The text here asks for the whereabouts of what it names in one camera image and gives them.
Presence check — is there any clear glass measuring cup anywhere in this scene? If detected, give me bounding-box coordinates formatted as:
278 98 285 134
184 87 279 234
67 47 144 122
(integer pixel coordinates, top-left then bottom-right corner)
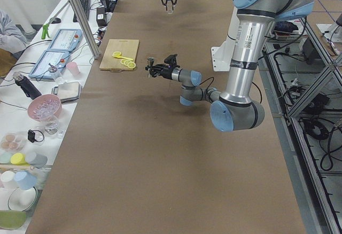
166 6 173 14

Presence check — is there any pink plastic cup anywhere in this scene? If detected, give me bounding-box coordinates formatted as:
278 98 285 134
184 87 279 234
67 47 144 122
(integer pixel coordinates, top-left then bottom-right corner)
66 61 80 76

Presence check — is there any grey cup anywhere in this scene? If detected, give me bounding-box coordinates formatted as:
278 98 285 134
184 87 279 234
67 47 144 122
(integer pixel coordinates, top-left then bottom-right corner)
25 152 48 168

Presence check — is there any yellow cup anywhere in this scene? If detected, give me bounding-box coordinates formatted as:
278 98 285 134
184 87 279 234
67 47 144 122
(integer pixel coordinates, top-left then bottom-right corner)
10 153 28 166

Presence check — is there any light blue cup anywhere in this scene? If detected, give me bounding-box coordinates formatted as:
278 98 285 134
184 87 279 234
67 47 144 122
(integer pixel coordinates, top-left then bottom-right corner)
14 171 37 190

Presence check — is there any mint green cup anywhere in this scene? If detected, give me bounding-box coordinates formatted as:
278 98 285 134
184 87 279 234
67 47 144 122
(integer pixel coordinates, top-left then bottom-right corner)
0 152 13 165

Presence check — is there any white cup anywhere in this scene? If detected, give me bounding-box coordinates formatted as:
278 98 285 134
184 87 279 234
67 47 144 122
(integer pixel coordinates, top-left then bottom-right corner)
1 170 18 189

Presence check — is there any lemon slice outer end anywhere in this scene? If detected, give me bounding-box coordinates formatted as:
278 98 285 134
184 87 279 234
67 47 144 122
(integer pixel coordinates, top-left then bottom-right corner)
128 61 136 69

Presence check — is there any lemon slice middle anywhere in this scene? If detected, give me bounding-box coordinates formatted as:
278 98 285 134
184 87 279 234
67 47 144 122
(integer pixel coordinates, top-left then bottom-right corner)
124 60 132 66

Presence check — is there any wooden cutting board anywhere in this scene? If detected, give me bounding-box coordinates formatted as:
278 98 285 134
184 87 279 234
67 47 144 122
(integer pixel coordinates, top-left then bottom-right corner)
99 39 139 72

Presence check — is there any black keyboard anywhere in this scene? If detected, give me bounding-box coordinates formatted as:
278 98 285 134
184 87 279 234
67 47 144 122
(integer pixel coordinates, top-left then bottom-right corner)
72 0 91 23

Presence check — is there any steel tray container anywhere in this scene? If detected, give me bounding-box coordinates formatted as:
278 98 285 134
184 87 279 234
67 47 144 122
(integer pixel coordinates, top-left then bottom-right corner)
51 81 82 103

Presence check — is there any upper teach pendant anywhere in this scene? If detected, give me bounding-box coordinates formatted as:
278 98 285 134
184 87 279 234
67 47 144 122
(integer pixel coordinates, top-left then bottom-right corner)
48 28 83 52

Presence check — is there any teach pendant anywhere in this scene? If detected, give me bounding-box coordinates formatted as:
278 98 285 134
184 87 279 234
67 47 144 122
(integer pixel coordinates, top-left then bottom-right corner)
28 50 71 80
48 28 83 52

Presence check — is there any lower teach pendant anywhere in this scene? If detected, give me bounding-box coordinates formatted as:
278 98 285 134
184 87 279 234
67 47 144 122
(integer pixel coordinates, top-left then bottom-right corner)
28 50 71 80

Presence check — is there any black computer mouse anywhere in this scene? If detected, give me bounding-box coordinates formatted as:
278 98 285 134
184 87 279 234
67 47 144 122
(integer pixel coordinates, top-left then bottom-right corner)
50 18 61 24

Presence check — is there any pink bowl with ice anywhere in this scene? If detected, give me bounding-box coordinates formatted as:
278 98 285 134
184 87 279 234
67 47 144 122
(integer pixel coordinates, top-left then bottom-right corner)
27 94 62 121

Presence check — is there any clear wine glass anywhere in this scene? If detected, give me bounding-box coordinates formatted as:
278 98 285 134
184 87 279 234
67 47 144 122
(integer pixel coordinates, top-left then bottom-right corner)
41 115 59 135

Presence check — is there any green clamp tool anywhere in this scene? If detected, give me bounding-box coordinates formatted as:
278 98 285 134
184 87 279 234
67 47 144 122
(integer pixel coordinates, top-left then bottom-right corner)
41 24 50 40

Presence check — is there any black bottle steel cap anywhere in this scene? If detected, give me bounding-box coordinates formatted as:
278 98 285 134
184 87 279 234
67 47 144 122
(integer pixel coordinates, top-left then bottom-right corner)
12 72 42 100

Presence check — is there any person in white clothes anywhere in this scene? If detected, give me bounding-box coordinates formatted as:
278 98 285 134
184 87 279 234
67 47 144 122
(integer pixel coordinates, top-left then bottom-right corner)
1 10 27 59

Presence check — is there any egg tray with eggs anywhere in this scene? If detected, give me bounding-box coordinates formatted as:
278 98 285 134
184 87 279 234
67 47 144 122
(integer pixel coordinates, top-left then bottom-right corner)
1 133 27 152

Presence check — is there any white plate dark rim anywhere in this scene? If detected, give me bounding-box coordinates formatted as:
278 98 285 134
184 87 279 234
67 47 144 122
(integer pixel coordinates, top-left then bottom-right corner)
7 187 37 212

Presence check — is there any green plate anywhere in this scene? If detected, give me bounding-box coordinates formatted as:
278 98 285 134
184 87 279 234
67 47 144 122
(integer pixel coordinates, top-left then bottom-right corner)
1 210 27 230

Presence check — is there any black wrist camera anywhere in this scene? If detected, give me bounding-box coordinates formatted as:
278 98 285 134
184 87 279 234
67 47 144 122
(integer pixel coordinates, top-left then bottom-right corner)
164 54 179 68

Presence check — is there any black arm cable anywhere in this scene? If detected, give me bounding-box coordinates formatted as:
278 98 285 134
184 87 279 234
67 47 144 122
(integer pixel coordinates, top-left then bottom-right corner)
199 76 264 104

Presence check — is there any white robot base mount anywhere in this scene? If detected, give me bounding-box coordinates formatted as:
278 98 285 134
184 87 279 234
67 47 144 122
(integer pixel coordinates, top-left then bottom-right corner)
211 17 253 73

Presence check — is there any aluminium frame post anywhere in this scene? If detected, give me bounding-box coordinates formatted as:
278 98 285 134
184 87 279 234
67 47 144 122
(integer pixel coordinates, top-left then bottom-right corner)
69 0 100 59

